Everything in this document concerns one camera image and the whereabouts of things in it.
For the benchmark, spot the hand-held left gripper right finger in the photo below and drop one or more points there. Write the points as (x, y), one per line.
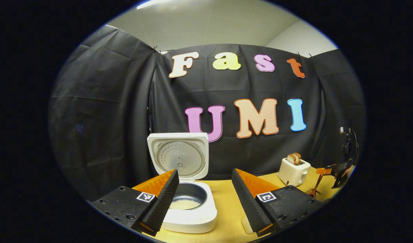
(248, 204)

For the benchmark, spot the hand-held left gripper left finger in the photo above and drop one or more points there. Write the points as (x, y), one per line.
(162, 204)

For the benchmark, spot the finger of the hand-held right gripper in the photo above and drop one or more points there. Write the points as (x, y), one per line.
(324, 171)

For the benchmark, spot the wooden spoon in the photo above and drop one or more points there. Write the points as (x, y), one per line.
(317, 185)

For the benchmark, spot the clear tray of rice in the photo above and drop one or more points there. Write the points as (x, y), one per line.
(247, 225)

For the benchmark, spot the white rice cooker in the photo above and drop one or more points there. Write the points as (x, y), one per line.
(193, 216)

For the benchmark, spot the brown bread slice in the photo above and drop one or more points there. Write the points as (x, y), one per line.
(291, 159)
(298, 158)

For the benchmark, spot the white toaster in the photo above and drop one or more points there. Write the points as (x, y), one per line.
(292, 173)

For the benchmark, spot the black backdrop cloth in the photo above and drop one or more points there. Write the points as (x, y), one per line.
(125, 101)

